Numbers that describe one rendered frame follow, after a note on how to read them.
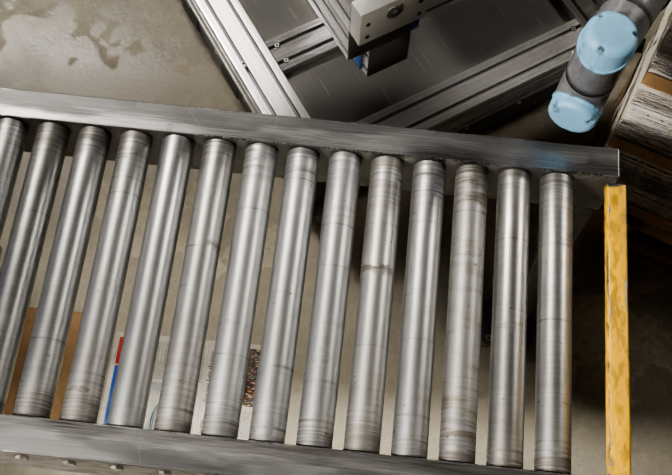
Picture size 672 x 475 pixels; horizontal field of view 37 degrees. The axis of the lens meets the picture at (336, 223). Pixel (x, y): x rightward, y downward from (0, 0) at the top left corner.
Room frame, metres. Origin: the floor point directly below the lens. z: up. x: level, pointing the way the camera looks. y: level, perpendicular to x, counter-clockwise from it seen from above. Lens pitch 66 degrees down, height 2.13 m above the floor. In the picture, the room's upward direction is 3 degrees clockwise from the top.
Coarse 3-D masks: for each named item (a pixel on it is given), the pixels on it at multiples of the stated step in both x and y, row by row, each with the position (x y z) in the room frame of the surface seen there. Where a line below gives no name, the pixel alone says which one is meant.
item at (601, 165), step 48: (0, 96) 0.77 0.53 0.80; (48, 96) 0.78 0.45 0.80; (240, 144) 0.72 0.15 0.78; (288, 144) 0.71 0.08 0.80; (336, 144) 0.72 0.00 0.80; (384, 144) 0.72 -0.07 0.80; (432, 144) 0.72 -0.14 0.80; (480, 144) 0.73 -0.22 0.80; (528, 144) 0.73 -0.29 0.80; (576, 192) 0.69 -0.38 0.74
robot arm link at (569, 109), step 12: (564, 72) 0.80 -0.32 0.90; (564, 84) 0.78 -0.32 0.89; (552, 96) 0.78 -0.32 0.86; (564, 96) 0.76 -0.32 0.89; (576, 96) 0.76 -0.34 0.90; (588, 96) 0.81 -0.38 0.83; (600, 96) 0.80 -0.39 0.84; (552, 108) 0.75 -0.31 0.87; (564, 108) 0.75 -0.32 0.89; (576, 108) 0.74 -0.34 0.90; (588, 108) 0.74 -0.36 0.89; (600, 108) 0.75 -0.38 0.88; (564, 120) 0.74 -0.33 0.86; (576, 120) 0.74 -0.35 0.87; (588, 120) 0.73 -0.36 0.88; (576, 132) 0.74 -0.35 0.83
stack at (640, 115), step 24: (648, 48) 1.26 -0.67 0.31; (624, 96) 1.14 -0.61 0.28; (648, 96) 0.96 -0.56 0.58; (624, 120) 0.97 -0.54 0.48; (648, 120) 0.95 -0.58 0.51; (600, 144) 1.10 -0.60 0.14; (648, 144) 0.94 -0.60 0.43; (624, 168) 0.96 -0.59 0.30; (648, 168) 0.94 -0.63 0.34; (648, 192) 0.93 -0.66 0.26; (600, 216) 0.95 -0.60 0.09
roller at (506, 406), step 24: (504, 192) 0.65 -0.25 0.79; (528, 192) 0.65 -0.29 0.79; (504, 216) 0.61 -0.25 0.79; (528, 216) 0.62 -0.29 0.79; (504, 240) 0.57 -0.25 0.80; (528, 240) 0.58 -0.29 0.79; (504, 264) 0.53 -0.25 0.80; (504, 288) 0.50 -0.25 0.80; (504, 312) 0.46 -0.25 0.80; (504, 336) 0.42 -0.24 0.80; (504, 360) 0.39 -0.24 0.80; (504, 384) 0.36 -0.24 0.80; (504, 408) 0.32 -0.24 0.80; (504, 432) 0.29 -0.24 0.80; (504, 456) 0.26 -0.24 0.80
